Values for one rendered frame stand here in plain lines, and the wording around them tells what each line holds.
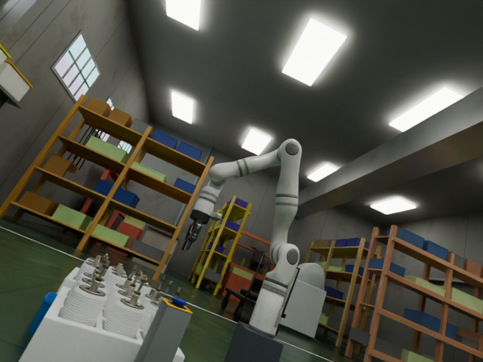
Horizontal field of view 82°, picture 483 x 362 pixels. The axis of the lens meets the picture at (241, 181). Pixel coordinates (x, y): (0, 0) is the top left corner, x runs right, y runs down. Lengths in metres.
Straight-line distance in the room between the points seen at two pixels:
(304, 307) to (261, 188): 5.26
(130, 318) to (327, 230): 9.82
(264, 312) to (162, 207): 8.40
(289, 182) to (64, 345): 0.85
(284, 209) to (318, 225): 9.30
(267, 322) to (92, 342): 0.54
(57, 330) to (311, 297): 5.00
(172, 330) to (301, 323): 4.88
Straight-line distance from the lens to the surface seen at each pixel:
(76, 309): 0.92
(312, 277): 5.65
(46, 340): 0.91
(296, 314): 5.55
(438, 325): 6.57
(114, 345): 0.92
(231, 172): 1.11
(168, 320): 0.78
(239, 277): 7.75
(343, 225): 10.87
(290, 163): 1.12
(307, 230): 10.17
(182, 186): 4.70
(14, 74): 3.77
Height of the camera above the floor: 0.42
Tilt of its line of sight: 19 degrees up
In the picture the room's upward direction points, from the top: 23 degrees clockwise
